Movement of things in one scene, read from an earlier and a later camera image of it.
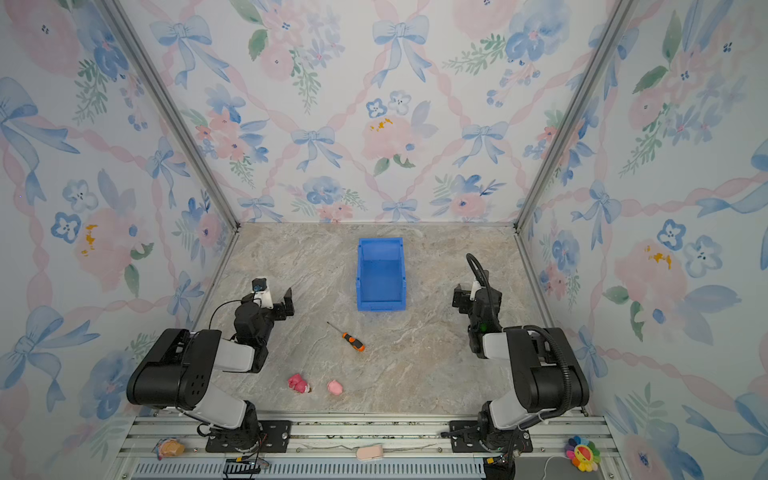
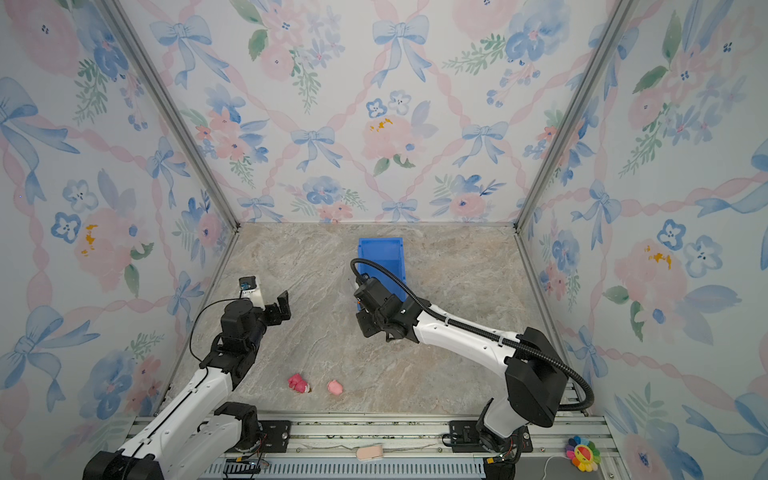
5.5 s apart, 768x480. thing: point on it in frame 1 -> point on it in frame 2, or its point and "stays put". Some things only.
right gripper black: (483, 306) -> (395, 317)
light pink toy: (334, 387) stays put
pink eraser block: (370, 452) stays put
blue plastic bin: (381, 276) stays put
